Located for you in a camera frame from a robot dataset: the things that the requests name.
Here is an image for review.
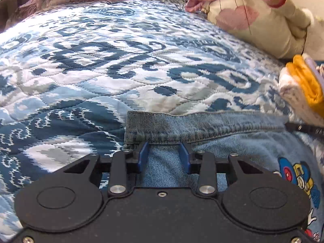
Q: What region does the small lavender folded garment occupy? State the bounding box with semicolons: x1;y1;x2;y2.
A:
302;53;324;84

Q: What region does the yellow folded garment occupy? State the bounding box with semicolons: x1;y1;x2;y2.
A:
286;54;324;112

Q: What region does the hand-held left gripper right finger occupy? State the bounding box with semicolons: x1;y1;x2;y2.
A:
178;142;264;198

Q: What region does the blue denim jacket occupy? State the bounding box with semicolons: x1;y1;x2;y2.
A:
124;110;324;243

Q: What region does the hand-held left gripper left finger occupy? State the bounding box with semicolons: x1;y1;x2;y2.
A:
63;142;150;198

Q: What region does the blue patterned bed quilt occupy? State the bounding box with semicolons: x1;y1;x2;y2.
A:
0;0;324;236

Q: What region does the white pink folded blanket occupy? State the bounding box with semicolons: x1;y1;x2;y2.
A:
278;66;324;127

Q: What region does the black desk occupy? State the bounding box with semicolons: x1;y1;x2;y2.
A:
0;0;37;29

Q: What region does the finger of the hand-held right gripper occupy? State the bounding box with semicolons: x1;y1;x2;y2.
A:
285;121;324;139

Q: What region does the cream floral comforter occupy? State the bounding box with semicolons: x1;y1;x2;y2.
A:
185;0;313;59

